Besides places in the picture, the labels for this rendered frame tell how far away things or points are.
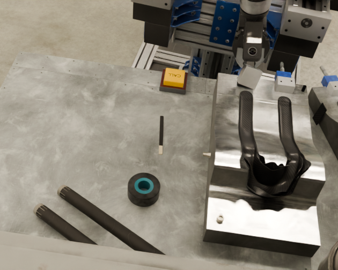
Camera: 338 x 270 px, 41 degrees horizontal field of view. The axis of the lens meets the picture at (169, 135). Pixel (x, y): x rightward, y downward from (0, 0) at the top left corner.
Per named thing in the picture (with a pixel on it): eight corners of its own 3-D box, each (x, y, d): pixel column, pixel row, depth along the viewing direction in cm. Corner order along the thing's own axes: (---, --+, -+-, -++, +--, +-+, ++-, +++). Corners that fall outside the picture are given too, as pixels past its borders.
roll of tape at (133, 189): (133, 211, 111) (134, 203, 108) (123, 185, 115) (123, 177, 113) (164, 201, 113) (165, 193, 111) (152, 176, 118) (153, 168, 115)
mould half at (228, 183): (213, 94, 140) (220, 60, 129) (297, 106, 139) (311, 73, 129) (202, 241, 107) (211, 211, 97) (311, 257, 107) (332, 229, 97)
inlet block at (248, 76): (231, 74, 140) (239, 57, 138) (246, 80, 140) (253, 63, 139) (238, 83, 127) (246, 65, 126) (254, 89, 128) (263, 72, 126)
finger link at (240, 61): (243, 55, 132) (249, 32, 124) (242, 70, 129) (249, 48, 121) (232, 53, 132) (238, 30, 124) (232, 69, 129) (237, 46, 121)
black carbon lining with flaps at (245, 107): (236, 95, 130) (243, 69, 123) (292, 103, 130) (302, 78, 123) (234, 196, 108) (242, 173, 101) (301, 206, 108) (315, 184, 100)
